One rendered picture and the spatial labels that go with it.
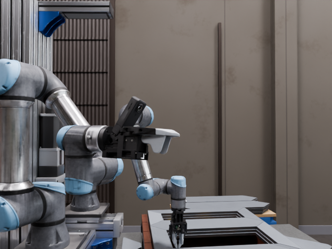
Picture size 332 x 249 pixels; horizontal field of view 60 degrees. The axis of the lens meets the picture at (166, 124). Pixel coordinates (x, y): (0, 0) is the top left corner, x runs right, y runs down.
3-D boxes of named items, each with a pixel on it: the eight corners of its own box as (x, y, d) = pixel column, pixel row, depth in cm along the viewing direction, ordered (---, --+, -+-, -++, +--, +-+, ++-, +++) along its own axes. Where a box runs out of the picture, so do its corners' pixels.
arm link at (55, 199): (72, 215, 108) (72, 179, 108) (43, 226, 96) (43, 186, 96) (49, 211, 113) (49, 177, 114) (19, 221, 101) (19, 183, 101)
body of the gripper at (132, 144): (150, 160, 76) (113, 158, 81) (153, 128, 77) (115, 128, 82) (136, 159, 69) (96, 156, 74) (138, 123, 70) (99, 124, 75)
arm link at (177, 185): (173, 175, 150) (188, 176, 146) (173, 195, 150) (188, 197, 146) (166, 177, 143) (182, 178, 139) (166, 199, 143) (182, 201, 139)
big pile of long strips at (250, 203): (255, 201, 267) (254, 194, 267) (275, 214, 228) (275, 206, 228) (170, 203, 258) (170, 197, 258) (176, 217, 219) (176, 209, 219)
